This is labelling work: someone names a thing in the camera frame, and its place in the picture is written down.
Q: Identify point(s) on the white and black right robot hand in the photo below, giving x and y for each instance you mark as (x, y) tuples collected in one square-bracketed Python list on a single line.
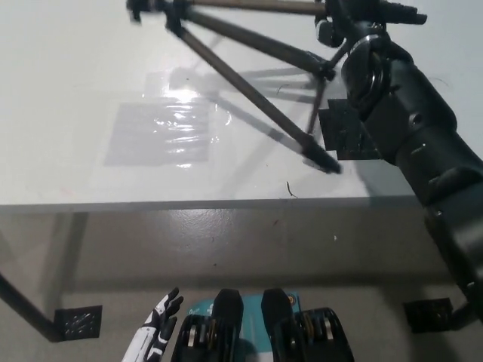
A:
[(358, 19)]

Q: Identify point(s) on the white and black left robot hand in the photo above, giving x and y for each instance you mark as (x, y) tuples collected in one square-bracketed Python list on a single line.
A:
[(151, 332)]

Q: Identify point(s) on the bronze and black camera tripod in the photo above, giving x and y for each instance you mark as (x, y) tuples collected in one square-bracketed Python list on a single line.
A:
[(317, 156)]

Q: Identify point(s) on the black metal table leg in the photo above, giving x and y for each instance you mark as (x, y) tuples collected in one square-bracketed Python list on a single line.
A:
[(26, 309)]

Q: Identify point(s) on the black tape patch on table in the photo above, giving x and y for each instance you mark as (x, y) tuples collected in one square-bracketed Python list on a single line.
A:
[(339, 128)]

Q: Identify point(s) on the clear plastic tape patch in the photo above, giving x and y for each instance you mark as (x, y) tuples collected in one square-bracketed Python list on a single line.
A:
[(162, 135)]

